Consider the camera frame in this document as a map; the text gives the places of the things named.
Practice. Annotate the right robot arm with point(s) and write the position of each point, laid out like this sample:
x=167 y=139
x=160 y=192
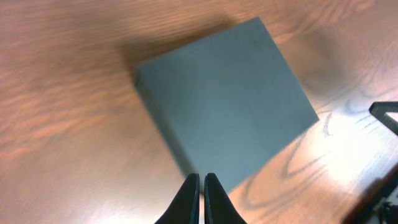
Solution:
x=379 y=202

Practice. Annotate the dark green box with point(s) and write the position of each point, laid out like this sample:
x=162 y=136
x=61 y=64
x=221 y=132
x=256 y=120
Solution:
x=225 y=104

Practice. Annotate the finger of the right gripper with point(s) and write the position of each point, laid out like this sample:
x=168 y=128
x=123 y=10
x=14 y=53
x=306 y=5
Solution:
x=380 y=110

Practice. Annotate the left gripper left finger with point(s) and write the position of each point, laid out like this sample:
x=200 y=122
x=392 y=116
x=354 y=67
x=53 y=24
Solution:
x=185 y=207

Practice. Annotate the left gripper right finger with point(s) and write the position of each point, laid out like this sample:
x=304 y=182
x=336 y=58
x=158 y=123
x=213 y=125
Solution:
x=218 y=207

